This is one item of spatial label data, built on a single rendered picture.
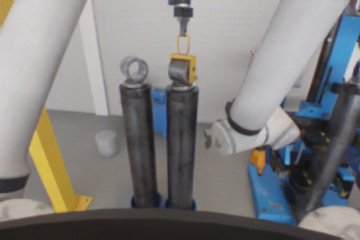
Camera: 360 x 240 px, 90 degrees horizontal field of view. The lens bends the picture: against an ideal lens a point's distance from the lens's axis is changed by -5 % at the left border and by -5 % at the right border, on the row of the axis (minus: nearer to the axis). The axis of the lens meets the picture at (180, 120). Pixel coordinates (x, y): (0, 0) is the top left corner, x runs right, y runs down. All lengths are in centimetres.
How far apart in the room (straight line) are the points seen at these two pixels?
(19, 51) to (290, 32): 46
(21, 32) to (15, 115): 15
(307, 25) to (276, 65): 7
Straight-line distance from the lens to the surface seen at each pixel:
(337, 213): 39
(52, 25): 48
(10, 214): 38
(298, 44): 34
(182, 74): 113
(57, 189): 226
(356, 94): 189
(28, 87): 45
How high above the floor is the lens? 184
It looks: 27 degrees down
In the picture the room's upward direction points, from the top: 1 degrees clockwise
